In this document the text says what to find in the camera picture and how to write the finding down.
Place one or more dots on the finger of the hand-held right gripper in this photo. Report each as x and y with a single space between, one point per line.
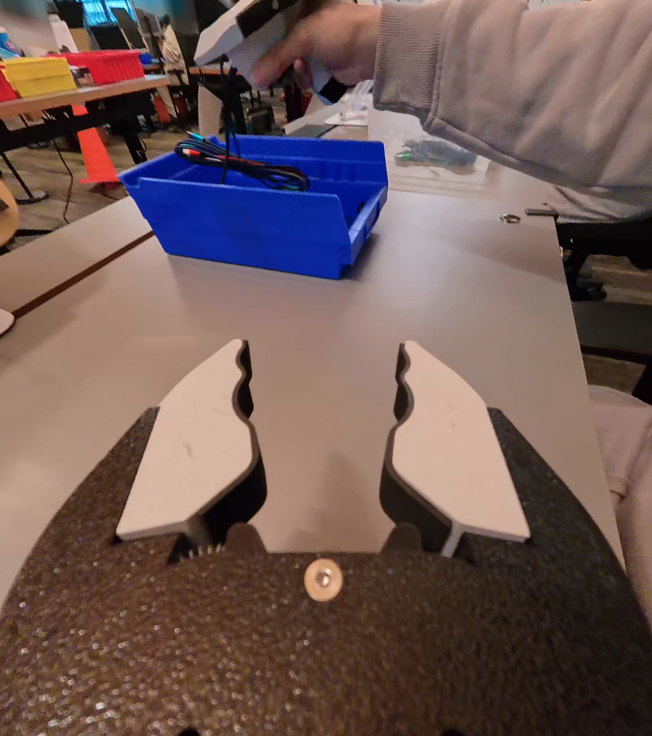
219 40

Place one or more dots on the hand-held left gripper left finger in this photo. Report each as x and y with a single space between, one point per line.
193 454

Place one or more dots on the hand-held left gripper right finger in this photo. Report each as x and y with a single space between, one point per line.
452 454

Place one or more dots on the blue plastic bin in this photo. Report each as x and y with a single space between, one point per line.
257 230

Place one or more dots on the person's right forearm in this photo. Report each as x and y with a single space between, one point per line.
533 86

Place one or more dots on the person's right hand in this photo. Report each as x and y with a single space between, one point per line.
337 46

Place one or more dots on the black flat device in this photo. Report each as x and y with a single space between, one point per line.
310 131

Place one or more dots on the orange traffic cone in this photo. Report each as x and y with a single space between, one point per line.
96 155

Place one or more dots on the yellow plastic bin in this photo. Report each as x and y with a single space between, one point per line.
38 77

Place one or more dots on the wooden table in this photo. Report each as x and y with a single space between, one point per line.
44 103

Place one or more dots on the small black flat piece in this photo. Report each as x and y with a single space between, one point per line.
540 211

